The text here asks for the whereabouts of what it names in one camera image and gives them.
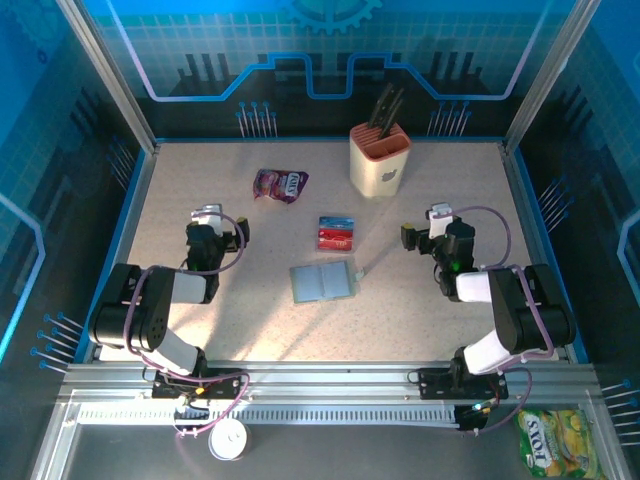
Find green card holder clear sleeves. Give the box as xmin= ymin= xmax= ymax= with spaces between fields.
xmin=288 ymin=259 xmax=366 ymax=305

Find purple candy bag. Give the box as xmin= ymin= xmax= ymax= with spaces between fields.
xmin=252 ymin=168 xmax=310 ymax=204

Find beige knife block orange top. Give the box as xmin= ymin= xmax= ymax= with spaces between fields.
xmin=348 ymin=123 xmax=412 ymax=202

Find small black electronics board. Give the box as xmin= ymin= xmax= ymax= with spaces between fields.
xmin=457 ymin=399 xmax=496 ymax=436

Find white round lid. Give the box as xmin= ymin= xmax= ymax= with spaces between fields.
xmin=208 ymin=419 xmax=250 ymax=461

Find yellow green candy bag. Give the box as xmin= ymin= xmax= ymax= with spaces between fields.
xmin=514 ymin=407 xmax=609 ymax=480

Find aluminium side rail blue edge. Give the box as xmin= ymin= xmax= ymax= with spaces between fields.
xmin=501 ymin=142 xmax=589 ymax=364
xmin=74 ymin=142 xmax=161 ymax=364

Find black handled knife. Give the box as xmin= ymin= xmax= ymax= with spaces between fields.
xmin=378 ymin=97 xmax=405 ymax=140
xmin=367 ymin=82 xmax=396 ymax=129

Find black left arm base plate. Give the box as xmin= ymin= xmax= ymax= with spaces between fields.
xmin=151 ymin=366 xmax=247 ymax=401

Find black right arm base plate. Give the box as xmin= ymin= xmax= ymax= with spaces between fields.
xmin=417 ymin=366 xmax=510 ymax=401

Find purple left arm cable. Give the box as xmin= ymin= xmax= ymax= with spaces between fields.
xmin=122 ymin=212 xmax=251 ymax=441

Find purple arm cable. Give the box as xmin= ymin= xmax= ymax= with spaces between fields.
xmin=439 ymin=204 xmax=557 ymax=436
xmin=122 ymin=212 xmax=251 ymax=441

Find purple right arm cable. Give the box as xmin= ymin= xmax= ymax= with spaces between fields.
xmin=439 ymin=204 xmax=557 ymax=436

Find aluminium frame beam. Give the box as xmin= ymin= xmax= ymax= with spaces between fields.
xmin=58 ymin=362 xmax=604 ymax=401

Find aluminium frame post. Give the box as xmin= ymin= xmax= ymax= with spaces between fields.
xmin=501 ymin=0 xmax=604 ymax=155
xmin=55 ymin=0 xmax=161 ymax=155

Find white slotted cable duct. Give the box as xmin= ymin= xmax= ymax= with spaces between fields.
xmin=77 ymin=405 xmax=460 ymax=427

